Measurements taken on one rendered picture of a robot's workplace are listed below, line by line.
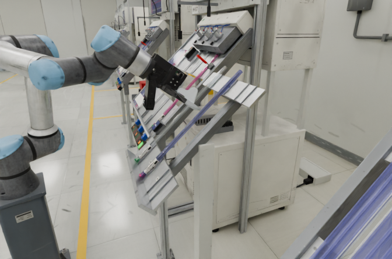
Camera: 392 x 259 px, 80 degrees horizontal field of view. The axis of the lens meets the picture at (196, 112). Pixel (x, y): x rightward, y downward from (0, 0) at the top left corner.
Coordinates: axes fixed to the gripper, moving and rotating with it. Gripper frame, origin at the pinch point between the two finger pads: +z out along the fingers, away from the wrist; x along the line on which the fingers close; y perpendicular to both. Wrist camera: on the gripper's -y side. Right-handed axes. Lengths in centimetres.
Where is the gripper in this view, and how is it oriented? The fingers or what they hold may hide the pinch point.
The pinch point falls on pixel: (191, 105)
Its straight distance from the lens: 79.2
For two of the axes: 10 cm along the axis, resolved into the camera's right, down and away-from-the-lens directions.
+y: 5.6, -8.3, -0.5
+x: -3.8, -3.1, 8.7
